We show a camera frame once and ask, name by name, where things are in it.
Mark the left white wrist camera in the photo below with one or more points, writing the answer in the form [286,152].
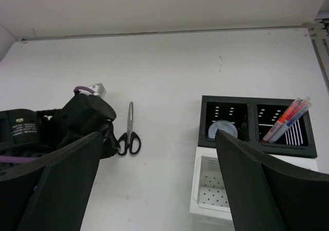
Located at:
[99,89]

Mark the black organizer box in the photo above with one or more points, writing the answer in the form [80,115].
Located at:
[253,118]

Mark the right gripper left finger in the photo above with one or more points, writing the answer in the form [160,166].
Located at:
[51,192]

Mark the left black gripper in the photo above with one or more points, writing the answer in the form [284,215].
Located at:
[82,115]

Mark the black handled scissors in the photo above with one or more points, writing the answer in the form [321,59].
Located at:
[132,141]

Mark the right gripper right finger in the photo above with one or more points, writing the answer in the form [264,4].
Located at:
[266,193]

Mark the blue pen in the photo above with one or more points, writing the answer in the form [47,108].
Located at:
[293,122]

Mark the red pen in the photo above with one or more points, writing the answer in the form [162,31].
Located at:
[290,119]

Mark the white organizer box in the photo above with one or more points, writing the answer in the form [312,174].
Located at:
[209,201]

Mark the orange pen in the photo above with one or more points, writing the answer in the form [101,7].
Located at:
[281,119]

